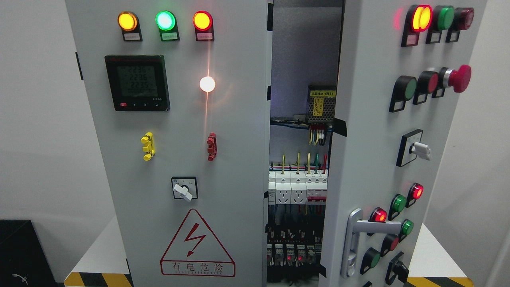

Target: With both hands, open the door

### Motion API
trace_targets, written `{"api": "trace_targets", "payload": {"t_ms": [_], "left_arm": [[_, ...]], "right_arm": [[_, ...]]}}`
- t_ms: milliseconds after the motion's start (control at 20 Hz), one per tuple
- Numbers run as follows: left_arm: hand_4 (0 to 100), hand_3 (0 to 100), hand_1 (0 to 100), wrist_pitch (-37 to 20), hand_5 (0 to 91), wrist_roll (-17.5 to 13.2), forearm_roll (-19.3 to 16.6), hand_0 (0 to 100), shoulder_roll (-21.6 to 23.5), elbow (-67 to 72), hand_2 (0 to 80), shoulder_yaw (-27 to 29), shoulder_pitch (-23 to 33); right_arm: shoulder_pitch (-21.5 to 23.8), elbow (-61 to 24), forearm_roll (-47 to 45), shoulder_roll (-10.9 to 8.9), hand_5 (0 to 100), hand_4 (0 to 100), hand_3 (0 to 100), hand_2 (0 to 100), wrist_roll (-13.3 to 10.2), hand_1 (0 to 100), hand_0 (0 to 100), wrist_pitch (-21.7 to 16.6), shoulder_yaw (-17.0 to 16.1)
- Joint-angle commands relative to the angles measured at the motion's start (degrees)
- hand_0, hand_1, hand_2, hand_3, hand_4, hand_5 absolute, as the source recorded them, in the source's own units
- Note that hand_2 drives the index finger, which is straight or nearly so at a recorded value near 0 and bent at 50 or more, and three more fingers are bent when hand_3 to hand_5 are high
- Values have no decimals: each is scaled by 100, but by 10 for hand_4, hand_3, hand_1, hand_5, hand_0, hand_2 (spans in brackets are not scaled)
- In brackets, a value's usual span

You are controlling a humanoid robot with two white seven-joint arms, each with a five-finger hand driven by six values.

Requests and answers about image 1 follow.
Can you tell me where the relay terminal block row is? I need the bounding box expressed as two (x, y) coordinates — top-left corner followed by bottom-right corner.
(265, 224), (323, 267)

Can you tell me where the black digital power meter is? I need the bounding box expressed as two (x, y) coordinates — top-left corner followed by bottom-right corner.
(104, 55), (171, 112)

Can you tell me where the silver door handle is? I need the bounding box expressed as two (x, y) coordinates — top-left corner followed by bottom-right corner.
(340, 208), (402, 279)

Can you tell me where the white indicator lamp left door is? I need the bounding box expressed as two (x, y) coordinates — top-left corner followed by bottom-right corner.
(199, 76), (216, 93)

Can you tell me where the grey electrical cabinet body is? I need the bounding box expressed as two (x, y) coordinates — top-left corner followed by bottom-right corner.
(265, 0), (343, 287)

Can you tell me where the metal mesh power supply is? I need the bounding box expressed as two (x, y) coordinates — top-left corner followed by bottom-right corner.
(306, 84), (337, 124)

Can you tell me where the red terminal connector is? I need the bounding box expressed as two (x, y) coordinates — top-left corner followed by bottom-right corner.
(206, 132), (217, 161)

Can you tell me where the white rotary selector switch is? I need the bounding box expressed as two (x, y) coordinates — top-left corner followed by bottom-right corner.
(171, 176), (198, 202)

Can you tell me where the white socket breaker row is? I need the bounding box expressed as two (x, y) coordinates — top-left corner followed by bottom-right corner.
(268, 170), (328, 205)

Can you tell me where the red emergency stop button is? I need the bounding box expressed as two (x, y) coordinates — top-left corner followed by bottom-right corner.
(432, 64), (472, 98)

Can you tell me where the green indicator lamp left door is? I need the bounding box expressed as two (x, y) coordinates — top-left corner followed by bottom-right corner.
(155, 10), (180, 41)

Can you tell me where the white table with hazard stripes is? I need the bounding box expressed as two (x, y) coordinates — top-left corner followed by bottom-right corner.
(64, 217), (133, 287)

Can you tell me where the white selector switch right door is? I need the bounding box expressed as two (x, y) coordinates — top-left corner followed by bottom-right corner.
(396, 129), (431, 167)

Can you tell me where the red electric hazard warning sticker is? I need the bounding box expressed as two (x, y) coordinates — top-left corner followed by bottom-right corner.
(160, 209), (236, 277)

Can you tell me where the black box on floor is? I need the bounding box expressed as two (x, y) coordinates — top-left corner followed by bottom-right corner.
(0, 220), (57, 287)

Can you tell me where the yellow terminal connector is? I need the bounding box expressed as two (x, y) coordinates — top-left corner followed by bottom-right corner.
(140, 132), (155, 161)

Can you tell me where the red indicator lamp left door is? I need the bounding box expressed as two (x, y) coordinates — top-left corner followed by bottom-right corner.
(192, 10), (214, 41)

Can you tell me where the yellow indicator lamp left door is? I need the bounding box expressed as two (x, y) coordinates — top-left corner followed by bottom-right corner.
(117, 11), (143, 42)

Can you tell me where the grey cabinet door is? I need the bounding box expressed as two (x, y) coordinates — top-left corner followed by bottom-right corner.
(319, 0), (487, 287)
(66, 0), (272, 287)

